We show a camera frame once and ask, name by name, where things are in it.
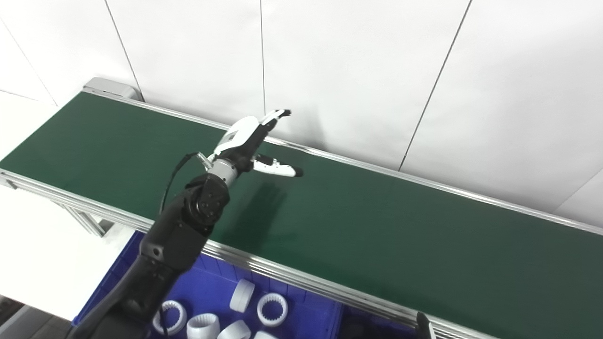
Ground white toothed ring part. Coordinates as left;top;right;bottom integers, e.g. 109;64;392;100
256;292;289;328
186;313;221;339
153;300;188;336

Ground blue bin with white parts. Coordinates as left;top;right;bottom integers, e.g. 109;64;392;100
72;230;344;339

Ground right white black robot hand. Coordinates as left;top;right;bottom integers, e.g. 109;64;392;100
416;311;432;339

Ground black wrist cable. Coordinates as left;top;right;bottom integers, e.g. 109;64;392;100
158;152;212;217

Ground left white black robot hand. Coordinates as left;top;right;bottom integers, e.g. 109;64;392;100
207;109;304;178

